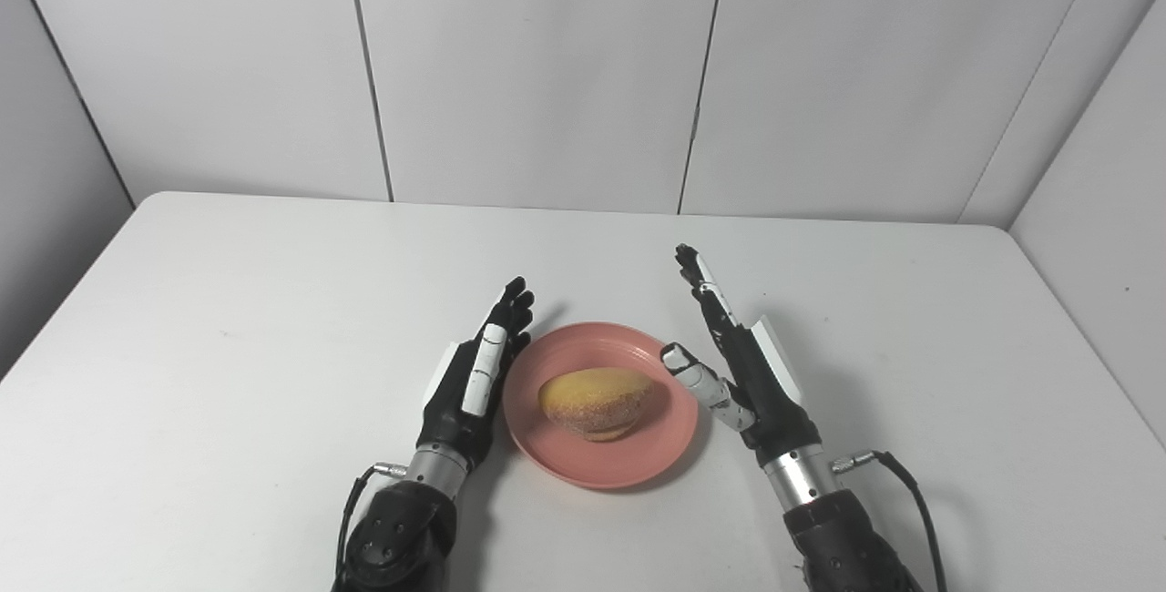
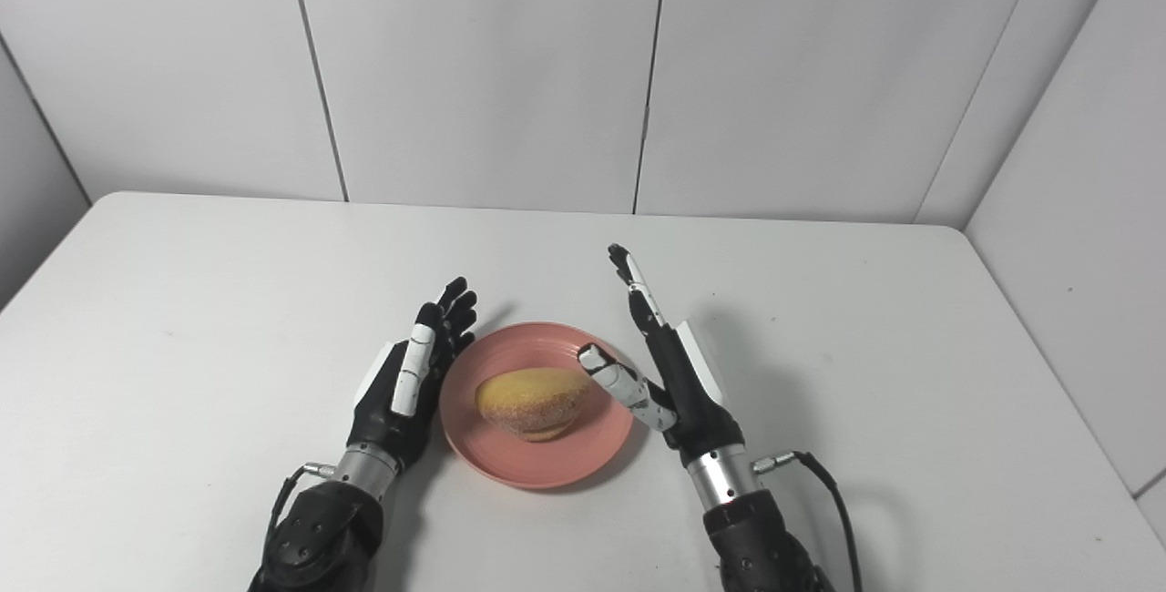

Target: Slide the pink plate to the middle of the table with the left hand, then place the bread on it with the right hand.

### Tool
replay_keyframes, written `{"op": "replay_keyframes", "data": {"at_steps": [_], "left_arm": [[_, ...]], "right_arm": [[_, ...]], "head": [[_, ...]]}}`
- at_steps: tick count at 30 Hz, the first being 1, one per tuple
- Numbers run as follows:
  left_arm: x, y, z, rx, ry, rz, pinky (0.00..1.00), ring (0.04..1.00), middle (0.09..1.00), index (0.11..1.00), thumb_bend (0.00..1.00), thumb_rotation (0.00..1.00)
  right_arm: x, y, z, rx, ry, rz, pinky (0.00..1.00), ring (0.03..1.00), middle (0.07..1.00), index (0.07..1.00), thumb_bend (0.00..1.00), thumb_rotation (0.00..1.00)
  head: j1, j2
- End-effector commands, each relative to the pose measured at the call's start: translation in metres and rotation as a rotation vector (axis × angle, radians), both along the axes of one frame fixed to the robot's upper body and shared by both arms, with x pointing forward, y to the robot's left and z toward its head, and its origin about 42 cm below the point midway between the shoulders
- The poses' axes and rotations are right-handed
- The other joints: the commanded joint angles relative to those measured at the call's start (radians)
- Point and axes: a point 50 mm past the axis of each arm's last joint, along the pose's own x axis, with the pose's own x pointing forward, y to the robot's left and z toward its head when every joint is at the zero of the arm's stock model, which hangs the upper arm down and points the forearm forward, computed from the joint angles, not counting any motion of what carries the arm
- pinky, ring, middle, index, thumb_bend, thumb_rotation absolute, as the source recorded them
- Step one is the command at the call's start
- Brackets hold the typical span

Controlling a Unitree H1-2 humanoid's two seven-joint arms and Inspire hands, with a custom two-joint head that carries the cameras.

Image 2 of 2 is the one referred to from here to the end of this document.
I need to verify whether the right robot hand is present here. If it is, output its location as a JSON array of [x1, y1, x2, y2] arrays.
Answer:
[[578, 243, 746, 470]]

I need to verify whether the pink plate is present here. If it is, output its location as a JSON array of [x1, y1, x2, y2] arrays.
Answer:
[[439, 322, 635, 491]]

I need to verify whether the yellow mango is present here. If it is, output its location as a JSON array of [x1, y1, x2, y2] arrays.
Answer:
[[475, 367, 594, 443]]

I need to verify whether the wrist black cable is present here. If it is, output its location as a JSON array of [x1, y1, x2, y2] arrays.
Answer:
[[751, 451, 864, 592], [264, 462, 336, 547]]

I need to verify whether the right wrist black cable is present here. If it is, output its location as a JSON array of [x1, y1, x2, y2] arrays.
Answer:
[[751, 451, 864, 592]]

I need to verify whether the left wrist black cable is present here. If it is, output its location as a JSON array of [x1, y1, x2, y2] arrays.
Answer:
[[264, 462, 336, 547]]

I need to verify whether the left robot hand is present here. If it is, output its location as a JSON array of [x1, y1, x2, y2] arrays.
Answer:
[[346, 277, 479, 475]]

